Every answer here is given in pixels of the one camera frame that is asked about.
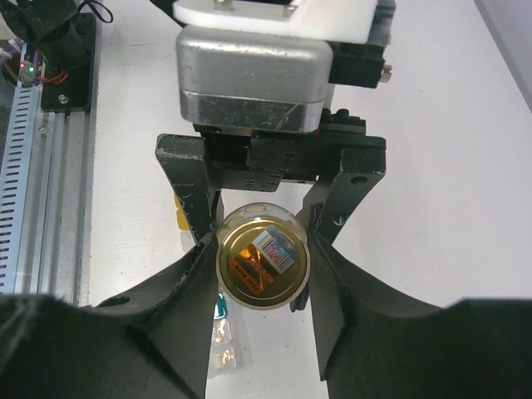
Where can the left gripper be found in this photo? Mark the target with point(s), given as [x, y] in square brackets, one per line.
[348, 165]

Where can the slotted cable duct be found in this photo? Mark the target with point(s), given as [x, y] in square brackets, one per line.
[15, 181]

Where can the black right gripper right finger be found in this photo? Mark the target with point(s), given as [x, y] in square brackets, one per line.
[373, 341]

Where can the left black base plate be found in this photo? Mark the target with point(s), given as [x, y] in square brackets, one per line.
[69, 55]

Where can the aluminium mounting rail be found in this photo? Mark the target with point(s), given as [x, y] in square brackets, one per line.
[59, 213]

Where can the clear bottle of yellow pills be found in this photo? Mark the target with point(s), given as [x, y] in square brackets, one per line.
[262, 257]

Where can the gold bottle cap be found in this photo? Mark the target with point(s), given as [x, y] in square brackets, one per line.
[264, 262]

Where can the weekly pill organizer strip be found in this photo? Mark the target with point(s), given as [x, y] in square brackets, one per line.
[226, 352]

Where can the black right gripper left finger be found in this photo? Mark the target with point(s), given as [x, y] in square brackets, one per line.
[151, 341]

